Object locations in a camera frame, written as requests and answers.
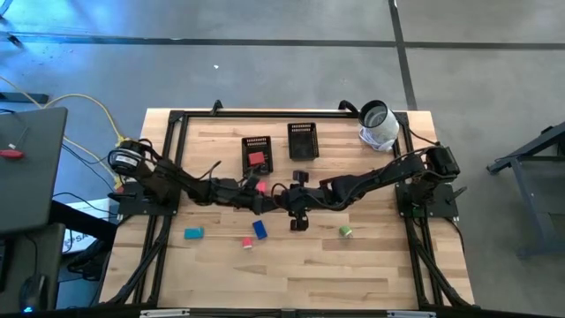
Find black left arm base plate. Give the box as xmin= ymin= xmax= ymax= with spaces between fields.
xmin=108 ymin=181 xmax=181 ymax=217

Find black aluminium table frame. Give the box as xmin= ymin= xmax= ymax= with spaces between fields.
xmin=99 ymin=99 xmax=477 ymax=310

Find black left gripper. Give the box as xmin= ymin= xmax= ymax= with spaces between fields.
xmin=240 ymin=189 xmax=282 ymax=216

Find yellow extension cable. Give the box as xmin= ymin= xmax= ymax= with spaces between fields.
xmin=0 ymin=75 xmax=129 ymax=189

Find black floor bar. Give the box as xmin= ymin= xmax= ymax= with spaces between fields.
xmin=0 ymin=92 xmax=49 ymax=105

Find grey metal stand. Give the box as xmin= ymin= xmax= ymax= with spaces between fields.
xmin=486 ymin=121 xmax=565 ymax=260

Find white printed box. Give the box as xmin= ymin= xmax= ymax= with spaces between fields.
xmin=63 ymin=198 xmax=117 ymax=254

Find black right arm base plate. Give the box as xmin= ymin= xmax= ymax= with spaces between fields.
xmin=394 ymin=182 xmax=468 ymax=219

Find black computer mouse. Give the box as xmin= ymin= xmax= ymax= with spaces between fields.
xmin=19 ymin=273 xmax=48 ymax=314

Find dark grey desk top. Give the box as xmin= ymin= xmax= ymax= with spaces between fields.
xmin=0 ymin=223 xmax=67 ymax=310

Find blue rectangular block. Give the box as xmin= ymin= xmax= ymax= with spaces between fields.
xmin=252 ymin=219 xmax=269 ymax=241

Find white table edge bracket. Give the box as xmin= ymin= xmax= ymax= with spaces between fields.
xmin=139 ymin=308 xmax=191 ymax=318
xmin=387 ymin=310 xmax=437 ymax=318

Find black slotted plastic basket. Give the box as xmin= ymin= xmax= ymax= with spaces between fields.
xmin=287 ymin=122 xmax=320 ymax=161
xmin=240 ymin=135 xmax=275 ymax=177

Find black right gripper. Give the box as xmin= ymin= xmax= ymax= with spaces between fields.
xmin=274 ymin=185 xmax=326 ymax=216

